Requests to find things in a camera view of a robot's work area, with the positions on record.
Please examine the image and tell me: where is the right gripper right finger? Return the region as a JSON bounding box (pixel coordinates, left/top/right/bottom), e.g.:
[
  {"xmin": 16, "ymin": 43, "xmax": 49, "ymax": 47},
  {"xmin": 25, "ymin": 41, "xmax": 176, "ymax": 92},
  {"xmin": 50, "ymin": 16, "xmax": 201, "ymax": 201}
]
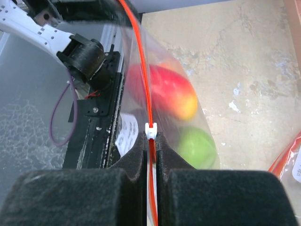
[{"xmin": 156, "ymin": 135, "xmax": 298, "ymax": 226}]

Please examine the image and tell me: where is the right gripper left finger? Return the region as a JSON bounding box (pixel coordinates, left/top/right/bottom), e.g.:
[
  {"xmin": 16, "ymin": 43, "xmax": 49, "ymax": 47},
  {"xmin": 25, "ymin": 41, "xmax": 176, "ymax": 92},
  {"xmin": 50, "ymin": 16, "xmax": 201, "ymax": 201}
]
[{"xmin": 0, "ymin": 133, "xmax": 147, "ymax": 226}]

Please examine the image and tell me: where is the clear orange-zip bag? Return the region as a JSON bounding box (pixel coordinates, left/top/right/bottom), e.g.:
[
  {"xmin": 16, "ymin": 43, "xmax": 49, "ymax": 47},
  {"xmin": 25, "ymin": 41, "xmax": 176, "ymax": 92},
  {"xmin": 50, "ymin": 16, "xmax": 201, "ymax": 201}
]
[{"xmin": 115, "ymin": 0, "xmax": 220, "ymax": 226}]

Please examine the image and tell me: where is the orange file organizer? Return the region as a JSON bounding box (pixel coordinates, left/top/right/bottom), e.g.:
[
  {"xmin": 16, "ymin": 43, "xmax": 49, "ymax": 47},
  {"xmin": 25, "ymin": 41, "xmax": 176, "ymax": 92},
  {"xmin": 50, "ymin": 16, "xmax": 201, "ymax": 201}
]
[{"xmin": 284, "ymin": 0, "xmax": 301, "ymax": 70}]

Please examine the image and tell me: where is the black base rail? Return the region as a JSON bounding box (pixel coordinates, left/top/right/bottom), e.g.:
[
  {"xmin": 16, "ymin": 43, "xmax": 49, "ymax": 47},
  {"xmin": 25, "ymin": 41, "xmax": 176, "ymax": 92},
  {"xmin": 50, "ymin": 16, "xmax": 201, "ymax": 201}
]
[{"xmin": 63, "ymin": 51, "xmax": 124, "ymax": 169}]

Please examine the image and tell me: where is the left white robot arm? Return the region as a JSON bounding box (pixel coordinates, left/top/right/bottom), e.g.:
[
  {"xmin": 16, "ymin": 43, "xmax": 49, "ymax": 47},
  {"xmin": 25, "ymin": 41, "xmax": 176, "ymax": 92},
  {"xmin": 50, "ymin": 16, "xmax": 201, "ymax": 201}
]
[{"xmin": 0, "ymin": 0, "xmax": 112, "ymax": 90}]

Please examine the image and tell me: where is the green lime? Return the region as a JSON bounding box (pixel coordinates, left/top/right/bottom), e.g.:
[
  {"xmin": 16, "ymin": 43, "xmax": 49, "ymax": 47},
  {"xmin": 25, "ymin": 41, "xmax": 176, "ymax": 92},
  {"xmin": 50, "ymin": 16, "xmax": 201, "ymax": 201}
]
[{"xmin": 176, "ymin": 127, "xmax": 218, "ymax": 169}]

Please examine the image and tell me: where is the pink peach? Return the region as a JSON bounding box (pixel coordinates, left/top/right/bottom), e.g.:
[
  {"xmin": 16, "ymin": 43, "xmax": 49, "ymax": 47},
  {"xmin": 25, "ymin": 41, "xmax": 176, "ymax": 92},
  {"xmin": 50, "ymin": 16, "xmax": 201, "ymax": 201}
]
[{"xmin": 126, "ymin": 64, "xmax": 198, "ymax": 121}]

